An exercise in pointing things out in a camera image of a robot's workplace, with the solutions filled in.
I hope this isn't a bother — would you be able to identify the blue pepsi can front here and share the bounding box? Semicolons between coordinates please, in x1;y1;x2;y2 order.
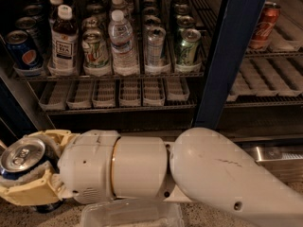
0;138;46;180

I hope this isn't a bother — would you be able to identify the red coca cola can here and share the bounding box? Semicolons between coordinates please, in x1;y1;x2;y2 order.
249;1;280;49

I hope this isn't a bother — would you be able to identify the blue pepsi can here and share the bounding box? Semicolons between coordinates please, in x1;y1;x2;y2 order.
0;138;46;180
5;30;43;70

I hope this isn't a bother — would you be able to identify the steel fridge bottom grille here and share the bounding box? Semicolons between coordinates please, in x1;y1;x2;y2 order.
245;145;303;183

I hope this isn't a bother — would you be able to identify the clear plastic bin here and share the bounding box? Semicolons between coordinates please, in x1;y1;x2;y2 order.
80;200;185;227

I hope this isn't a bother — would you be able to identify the green soda can front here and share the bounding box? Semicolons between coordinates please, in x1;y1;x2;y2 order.
176;28;201;65

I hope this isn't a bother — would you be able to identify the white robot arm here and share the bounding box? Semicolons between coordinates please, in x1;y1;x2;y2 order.
0;128;303;227

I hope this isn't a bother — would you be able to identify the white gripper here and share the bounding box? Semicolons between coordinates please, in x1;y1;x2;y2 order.
0;130;120;206

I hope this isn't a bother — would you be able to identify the slim silver energy can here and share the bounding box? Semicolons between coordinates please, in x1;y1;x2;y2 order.
147;26;166;66

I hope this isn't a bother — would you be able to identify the wire fridge shelf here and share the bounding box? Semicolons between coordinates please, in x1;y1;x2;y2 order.
12;0;303;82
39;78;302;114

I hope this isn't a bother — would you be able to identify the clear water bottle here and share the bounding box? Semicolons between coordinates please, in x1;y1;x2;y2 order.
108;9;137;68
110;0;131;20

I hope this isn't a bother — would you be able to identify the top wire fridge shelf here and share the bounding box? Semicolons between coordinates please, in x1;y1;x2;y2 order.
12;0;303;82

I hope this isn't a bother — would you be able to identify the blue fridge door frame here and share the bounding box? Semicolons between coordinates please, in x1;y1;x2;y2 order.
193;0;266;130

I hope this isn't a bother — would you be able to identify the clear water bottle front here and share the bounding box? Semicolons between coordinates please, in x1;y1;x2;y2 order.
108;9;137;68

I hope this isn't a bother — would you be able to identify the white green soda can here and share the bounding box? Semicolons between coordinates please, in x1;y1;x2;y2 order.
81;28;109;68

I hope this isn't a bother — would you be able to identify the brown tea bottle front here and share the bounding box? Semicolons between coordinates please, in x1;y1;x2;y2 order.
51;5;79;72

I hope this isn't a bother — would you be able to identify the lower wire fridge shelf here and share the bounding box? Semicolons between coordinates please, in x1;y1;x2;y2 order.
39;78;302;114

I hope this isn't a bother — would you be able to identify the brown tea bottle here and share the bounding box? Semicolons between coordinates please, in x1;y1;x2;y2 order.
48;0;63;26
51;5;79;72

